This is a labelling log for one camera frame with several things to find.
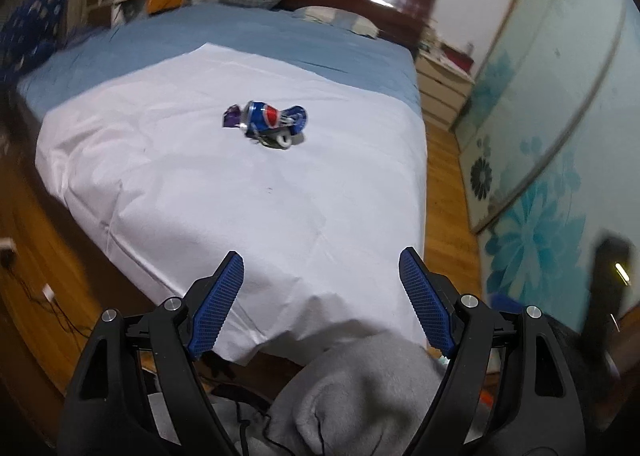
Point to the dark flower sliding door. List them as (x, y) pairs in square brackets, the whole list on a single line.
[(525, 85)]

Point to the white charger adapter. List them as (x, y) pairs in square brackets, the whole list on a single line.
[(48, 294)]

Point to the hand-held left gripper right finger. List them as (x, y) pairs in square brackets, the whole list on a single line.
[(425, 301)]

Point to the red box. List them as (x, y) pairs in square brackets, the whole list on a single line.
[(459, 59)]

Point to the blue bed sheet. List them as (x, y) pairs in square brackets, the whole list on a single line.
[(225, 30)]

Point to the dark blue printed cloth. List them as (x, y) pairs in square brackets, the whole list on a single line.
[(30, 30)]

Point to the beige pillow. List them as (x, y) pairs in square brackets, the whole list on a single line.
[(335, 19)]

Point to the teal floral sliding door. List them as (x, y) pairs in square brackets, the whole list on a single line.
[(550, 216)]

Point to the purple wrapper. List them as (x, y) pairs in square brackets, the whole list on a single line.
[(231, 116)]

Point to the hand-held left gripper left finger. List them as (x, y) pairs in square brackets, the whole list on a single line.
[(220, 301)]

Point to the crushed blue soda can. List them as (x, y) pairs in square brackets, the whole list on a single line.
[(262, 116)]

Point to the beige drawer cabinet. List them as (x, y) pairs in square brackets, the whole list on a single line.
[(442, 90)]

